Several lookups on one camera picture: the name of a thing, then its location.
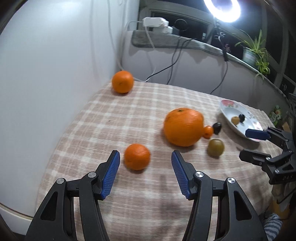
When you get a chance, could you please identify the dark plum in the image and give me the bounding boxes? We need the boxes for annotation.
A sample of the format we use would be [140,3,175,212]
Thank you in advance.
[239,114,245,123]
[212,122,222,135]

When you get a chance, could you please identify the brown longan fruit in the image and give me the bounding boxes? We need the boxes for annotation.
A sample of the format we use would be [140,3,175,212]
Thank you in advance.
[231,116,240,126]

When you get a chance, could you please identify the green kiwi fruit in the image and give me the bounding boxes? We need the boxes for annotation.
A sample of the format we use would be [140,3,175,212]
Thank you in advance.
[207,138,225,157]

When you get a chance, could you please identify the small mandarin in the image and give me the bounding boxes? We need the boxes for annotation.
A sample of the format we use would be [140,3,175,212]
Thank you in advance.
[124,143,151,171]
[203,126,214,139]

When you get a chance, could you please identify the large orange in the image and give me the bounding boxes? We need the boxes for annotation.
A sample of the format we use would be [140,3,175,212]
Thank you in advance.
[163,108,204,147]

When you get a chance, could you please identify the medium orange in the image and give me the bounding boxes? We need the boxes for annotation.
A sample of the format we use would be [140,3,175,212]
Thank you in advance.
[112,70,134,94]

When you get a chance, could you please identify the green carton box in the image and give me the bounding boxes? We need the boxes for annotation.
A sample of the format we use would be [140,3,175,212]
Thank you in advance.
[269,105,281,126]

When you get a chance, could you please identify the floral white plate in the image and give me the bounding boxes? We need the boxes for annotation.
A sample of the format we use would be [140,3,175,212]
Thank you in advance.
[220,99,263,142]

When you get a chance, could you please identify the pink plaid tablecloth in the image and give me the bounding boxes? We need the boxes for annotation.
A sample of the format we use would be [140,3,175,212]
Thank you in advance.
[36,79,284,241]

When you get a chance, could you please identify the potted spider plant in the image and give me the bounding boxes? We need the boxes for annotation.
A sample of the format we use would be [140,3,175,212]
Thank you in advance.
[234,29,270,77]

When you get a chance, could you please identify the white power strip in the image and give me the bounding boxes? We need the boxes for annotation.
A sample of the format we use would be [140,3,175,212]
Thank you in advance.
[142,17,173,34]

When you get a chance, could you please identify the black ring light cable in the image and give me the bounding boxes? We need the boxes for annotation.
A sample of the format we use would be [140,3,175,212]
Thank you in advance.
[209,44,230,95]

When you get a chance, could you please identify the white cable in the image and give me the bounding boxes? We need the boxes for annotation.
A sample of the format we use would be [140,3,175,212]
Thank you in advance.
[106,0,158,83]

